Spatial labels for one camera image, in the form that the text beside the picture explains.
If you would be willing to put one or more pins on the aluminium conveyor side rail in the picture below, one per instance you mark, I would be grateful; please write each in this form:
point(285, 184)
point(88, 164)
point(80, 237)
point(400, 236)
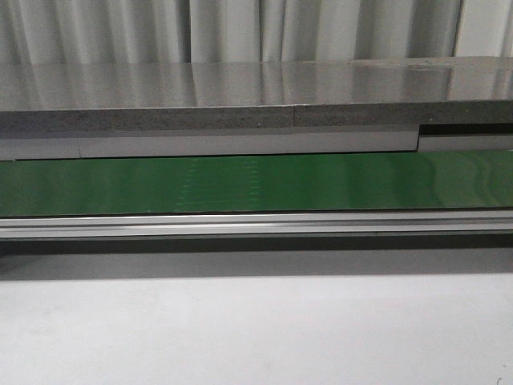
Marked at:
point(248, 224)

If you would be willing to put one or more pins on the grey stone counter slab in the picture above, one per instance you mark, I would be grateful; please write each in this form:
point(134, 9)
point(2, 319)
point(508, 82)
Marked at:
point(100, 98)

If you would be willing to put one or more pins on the white pleated curtain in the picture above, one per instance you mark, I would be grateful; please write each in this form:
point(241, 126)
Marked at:
point(40, 32)

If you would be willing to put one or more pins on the grey panel under counter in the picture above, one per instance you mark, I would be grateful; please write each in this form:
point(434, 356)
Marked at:
point(253, 141)

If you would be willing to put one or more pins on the green conveyor belt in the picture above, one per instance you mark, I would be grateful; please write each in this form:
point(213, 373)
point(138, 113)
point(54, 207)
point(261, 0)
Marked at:
point(292, 183)

